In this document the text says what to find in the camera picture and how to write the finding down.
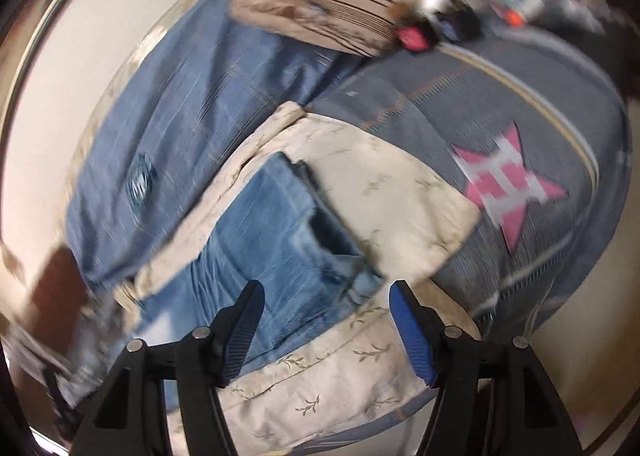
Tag cream floral blanket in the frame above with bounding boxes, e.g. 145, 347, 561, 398
112, 101, 483, 456

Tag small black bottle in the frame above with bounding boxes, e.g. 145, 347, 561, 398
435, 0, 483, 44

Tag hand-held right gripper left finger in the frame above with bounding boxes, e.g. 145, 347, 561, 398
72, 280, 266, 456

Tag blue plaid cover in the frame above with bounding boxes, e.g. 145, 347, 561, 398
65, 0, 371, 287

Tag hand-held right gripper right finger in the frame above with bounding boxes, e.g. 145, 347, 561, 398
389, 280, 586, 456

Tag blue denim pants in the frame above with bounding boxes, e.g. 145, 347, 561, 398
132, 152, 386, 412

